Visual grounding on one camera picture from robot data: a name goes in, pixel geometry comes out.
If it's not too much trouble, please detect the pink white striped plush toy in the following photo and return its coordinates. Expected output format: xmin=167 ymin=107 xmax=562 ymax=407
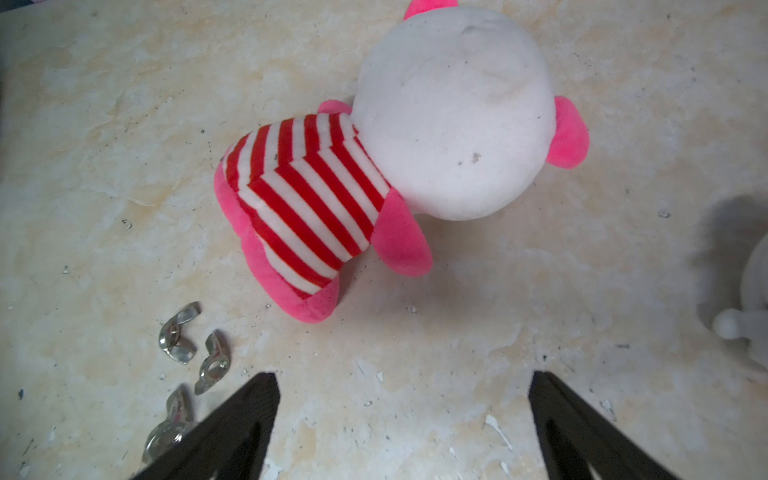
xmin=214 ymin=1 xmax=590 ymax=323

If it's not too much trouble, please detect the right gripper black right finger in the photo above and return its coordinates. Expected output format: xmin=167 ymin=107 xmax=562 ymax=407
xmin=528 ymin=371 xmax=676 ymax=480

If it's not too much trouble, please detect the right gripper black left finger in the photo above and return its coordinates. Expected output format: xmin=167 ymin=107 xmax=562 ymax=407
xmin=134 ymin=372 xmax=280 ymax=480

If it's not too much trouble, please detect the silver wing nut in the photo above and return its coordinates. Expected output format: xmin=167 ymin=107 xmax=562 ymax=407
xmin=158 ymin=301 xmax=202 ymax=365
xmin=142 ymin=384 xmax=196 ymax=465
xmin=194 ymin=330 xmax=231 ymax=396

